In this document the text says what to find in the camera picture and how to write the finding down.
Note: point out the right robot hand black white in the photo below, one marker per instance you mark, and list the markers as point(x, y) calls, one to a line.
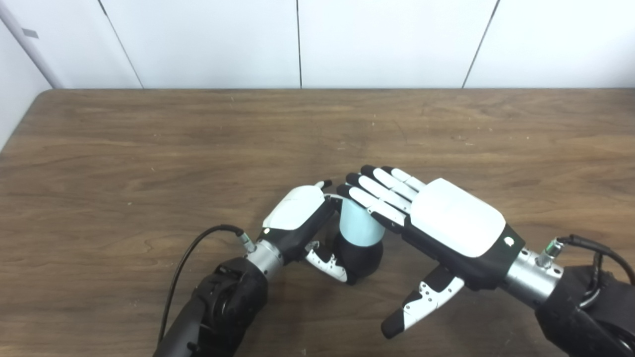
point(456, 223)

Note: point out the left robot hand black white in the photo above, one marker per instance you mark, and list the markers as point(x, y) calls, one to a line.
point(297, 215)

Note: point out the light blue cup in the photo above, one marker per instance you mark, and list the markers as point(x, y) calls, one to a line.
point(359, 225)

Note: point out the black funnel-shaped nozzle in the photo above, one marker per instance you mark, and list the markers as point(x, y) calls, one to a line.
point(362, 258)

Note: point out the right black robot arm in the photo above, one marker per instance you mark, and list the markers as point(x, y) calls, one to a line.
point(580, 307)

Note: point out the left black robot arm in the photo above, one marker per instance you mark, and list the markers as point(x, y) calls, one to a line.
point(218, 307)

